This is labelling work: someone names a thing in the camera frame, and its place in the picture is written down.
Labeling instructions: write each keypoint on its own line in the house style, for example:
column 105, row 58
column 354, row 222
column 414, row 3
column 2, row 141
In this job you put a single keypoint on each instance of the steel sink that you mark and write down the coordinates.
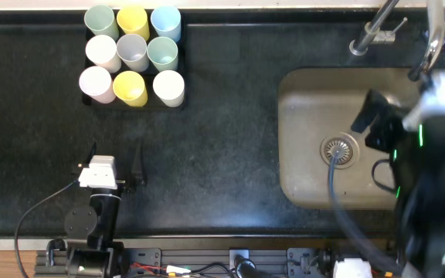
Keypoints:
column 307, row 108

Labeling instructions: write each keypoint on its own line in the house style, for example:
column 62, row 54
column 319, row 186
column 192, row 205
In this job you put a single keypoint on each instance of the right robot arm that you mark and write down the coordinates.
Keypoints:
column 439, row 193

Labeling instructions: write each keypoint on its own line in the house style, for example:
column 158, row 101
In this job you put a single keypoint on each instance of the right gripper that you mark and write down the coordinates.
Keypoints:
column 386, row 133

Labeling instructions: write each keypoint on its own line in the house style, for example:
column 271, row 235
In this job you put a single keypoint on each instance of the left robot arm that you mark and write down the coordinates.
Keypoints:
column 81, row 224

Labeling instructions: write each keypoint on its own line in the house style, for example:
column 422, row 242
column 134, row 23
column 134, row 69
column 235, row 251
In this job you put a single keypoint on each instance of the white cup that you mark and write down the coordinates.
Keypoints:
column 100, row 51
column 168, row 85

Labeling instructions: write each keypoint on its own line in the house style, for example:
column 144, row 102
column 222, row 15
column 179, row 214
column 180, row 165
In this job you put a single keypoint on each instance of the green cup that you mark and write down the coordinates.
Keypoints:
column 162, row 53
column 99, row 19

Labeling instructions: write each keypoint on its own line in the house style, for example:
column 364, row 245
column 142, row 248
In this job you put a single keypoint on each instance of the pink cup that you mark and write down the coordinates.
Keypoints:
column 95, row 82

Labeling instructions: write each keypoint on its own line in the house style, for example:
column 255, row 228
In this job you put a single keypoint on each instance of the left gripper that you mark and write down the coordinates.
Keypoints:
column 128, row 185

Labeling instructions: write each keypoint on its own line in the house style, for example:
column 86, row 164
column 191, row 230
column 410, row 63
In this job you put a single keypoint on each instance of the yellow cup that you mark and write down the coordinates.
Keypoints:
column 130, row 88
column 131, row 19

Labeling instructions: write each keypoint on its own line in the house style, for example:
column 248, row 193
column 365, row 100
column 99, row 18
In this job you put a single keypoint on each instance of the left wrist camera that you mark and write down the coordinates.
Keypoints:
column 99, row 171

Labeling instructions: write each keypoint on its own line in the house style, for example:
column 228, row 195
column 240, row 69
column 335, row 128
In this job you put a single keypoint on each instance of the mounting rail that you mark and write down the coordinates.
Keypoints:
column 199, row 259

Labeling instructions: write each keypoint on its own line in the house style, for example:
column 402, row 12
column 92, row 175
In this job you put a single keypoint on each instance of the steel tap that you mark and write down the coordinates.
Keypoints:
column 369, row 32

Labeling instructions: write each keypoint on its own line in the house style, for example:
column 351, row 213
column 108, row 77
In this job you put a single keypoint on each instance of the blue cup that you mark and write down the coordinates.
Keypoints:
column 166, row 21

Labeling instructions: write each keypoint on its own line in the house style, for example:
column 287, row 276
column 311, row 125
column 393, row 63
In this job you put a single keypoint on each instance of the black tray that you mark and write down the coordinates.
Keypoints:
column 182, row 54

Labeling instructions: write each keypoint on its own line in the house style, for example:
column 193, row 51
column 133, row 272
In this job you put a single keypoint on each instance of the grey cup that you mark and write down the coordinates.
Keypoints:
column 131, row 49

